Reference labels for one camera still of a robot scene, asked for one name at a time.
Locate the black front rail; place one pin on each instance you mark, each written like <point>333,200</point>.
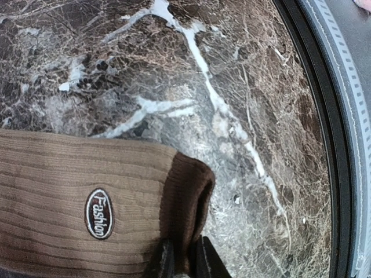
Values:
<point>326,95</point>

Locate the tan brown sock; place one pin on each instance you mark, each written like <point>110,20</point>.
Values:
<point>97,207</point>

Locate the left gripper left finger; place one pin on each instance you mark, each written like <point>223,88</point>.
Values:
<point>161,264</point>

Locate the white slotted cable duct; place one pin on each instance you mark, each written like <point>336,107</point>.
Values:
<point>344,30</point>

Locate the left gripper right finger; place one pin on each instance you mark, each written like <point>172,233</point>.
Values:
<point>209,263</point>

